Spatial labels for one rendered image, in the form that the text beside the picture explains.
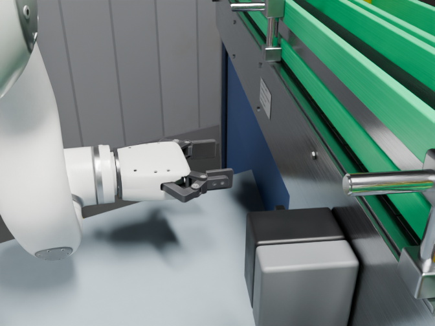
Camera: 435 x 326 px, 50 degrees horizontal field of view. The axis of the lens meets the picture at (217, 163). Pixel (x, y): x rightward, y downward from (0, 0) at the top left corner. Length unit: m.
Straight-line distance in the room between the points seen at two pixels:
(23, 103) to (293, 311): 0.33
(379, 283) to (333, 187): 0.11
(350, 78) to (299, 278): 0.18
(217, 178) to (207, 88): 1.95
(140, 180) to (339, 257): 0.34
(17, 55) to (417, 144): 0.25
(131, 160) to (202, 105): 1.96
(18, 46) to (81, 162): 0.43
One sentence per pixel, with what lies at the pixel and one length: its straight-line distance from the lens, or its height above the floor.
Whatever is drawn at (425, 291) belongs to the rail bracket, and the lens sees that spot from 0.30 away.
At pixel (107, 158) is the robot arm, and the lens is 0.66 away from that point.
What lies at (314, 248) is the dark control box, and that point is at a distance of 0.40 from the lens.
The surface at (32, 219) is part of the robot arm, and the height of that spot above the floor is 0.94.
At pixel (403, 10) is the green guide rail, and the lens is 0.74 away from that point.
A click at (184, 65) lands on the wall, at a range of 2.49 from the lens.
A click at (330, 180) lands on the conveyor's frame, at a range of 0.45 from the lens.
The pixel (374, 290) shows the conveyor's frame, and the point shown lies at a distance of 0.38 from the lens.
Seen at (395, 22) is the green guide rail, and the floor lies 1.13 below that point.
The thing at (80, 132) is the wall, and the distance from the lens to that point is 2.41.
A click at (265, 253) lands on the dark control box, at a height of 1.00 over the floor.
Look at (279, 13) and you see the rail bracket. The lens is 0.68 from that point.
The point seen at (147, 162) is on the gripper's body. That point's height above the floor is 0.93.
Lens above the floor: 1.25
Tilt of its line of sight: 30 degrees down
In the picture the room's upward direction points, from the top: straight up
